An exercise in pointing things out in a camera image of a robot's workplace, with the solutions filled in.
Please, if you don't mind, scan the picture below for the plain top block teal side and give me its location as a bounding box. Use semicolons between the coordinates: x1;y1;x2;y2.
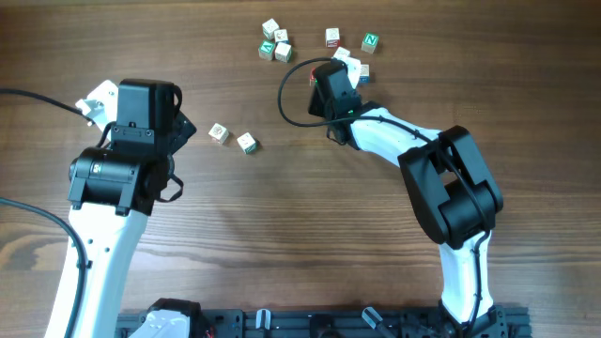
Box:
262;18;280;40

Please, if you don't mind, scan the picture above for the spiral picture block blue side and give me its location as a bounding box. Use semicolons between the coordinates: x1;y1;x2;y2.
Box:
360;64;370;83

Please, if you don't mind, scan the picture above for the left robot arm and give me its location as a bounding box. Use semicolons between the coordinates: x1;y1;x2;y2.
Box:
45;79;196;337

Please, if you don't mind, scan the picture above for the shell picture block red side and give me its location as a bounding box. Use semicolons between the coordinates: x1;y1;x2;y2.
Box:
208;123;229;145

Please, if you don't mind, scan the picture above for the plain block green side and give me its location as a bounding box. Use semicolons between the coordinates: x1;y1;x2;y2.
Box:
274;42;292;63

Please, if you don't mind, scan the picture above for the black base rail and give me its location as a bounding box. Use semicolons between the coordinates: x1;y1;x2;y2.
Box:
113;306;532;338

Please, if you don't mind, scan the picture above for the horse picture block green side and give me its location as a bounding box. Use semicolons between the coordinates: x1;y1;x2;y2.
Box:
237;132;257;154

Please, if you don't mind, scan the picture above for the green letter V block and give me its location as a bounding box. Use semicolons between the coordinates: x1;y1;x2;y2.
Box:
258;40;276;61

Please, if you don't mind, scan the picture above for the camera cable black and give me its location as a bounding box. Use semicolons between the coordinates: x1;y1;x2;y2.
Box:
276;56;492;338
1;88;90;338

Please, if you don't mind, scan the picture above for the left camera cable black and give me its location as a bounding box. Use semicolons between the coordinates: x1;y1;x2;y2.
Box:
1;88;90;338

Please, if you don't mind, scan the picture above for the red letter M block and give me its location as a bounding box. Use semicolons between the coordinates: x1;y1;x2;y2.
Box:
309;68;316;87

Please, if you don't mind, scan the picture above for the animal picture block blue side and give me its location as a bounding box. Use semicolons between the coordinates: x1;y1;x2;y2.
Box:
274;29;289;44

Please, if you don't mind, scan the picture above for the plain block upper middle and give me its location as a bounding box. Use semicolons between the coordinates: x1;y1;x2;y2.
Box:
332;47;350;61

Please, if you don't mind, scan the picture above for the right camera cable black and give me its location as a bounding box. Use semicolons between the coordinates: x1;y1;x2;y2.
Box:
276;56;492;338

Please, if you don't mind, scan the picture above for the green letter N block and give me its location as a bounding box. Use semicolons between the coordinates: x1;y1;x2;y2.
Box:
361;32;379;54

